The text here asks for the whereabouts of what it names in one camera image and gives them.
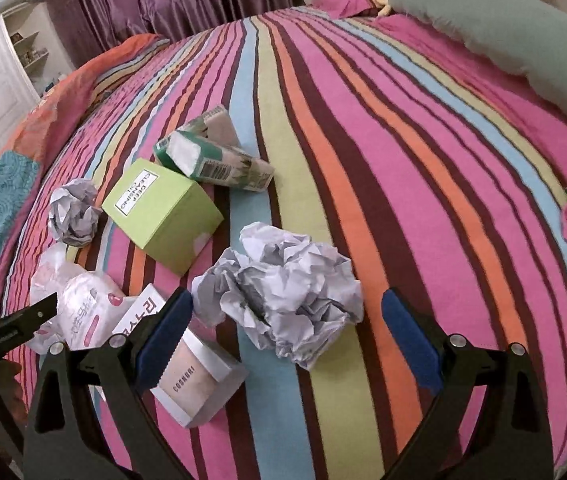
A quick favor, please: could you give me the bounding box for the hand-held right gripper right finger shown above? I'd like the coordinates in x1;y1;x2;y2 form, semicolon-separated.
381;287;554;480

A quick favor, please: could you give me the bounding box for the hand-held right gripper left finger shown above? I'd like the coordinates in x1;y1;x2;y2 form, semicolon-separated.
22;287;199;480

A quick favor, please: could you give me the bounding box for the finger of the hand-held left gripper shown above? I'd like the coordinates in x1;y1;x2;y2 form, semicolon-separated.
0;294;59;348

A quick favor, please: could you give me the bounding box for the light green cardboard box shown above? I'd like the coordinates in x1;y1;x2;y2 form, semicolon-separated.
101;158;225;277

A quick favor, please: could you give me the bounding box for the large white paper ball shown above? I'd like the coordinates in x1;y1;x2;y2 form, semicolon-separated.
192;222;365;372

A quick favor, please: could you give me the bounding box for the green white tissue pack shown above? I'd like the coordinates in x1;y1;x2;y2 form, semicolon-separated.
154;130;275;193

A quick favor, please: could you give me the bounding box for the clear plastic bottle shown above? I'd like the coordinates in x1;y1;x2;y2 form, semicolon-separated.
184;104;240;148

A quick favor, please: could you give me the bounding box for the white box black lettering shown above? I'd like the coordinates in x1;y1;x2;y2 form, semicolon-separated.
112;283;167;341

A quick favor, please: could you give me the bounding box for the clear plastic bag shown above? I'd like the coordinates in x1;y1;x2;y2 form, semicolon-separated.
28;242;82;356

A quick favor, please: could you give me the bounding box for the white box pink label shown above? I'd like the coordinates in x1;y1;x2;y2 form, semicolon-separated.
150;327;249;429

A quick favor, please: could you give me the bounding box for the white pink plastic packet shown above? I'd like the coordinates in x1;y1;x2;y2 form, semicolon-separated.
61;270;137;351

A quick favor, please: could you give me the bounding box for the small crumpled grey paper ball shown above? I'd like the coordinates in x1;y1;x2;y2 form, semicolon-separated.
48;178;102;247

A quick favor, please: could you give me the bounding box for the striped colourful blanket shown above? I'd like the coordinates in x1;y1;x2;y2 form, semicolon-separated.
0;10;567;480

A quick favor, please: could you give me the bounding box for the orange teal patchwork quilt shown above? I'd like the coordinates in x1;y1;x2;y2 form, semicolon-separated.
0;34;169;321

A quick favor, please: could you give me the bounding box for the pink bed sheet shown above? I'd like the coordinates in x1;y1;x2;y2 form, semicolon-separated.
373;12;567;263

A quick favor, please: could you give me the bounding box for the green bolster pillow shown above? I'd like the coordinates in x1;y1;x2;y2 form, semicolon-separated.
387;0;567;133

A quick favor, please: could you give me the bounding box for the pink pillow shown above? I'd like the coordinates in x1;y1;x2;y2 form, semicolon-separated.
311;0;389;17

